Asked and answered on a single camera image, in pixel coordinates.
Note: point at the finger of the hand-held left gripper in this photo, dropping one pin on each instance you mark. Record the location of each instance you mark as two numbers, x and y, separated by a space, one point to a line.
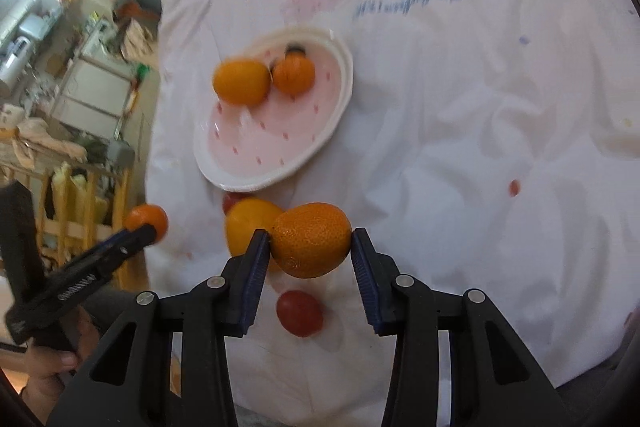
132 247
95 254

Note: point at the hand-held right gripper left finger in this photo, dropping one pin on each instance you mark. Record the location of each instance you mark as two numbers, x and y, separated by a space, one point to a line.
252 287

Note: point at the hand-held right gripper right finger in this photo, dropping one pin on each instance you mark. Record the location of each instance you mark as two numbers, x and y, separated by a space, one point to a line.
367 282

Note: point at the small tangerine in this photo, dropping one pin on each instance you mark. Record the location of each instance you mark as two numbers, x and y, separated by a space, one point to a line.
293 76
146 219

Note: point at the orange mandarin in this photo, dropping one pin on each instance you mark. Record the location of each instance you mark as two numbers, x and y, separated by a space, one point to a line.
311 239

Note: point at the pink strawberry plate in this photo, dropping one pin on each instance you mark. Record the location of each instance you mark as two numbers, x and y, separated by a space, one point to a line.
280 142

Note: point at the large orange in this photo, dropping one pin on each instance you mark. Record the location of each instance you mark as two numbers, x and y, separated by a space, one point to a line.
245 222
241 82

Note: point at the person's left hand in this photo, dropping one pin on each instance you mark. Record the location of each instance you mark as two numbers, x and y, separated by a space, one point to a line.
45 372

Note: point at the wooden shelf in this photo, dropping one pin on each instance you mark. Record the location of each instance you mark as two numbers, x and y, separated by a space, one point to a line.
70 227

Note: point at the red cherry tomato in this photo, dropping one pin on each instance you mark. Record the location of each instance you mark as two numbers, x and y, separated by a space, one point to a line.
231 203
299 313

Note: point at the grey metal box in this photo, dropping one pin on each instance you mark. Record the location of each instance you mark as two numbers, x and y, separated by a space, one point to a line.
120 153

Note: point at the pink hanging cloth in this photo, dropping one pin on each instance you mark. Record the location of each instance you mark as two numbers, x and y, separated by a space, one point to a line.
45 139

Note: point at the white kitchen cabinet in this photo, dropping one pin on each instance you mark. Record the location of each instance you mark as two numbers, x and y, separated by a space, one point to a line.
95 92

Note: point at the white printed blanket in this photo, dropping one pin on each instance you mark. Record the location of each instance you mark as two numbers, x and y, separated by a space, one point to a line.
450 107

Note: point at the person's grey pants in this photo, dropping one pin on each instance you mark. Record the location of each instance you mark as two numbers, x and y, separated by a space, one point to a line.
600 387

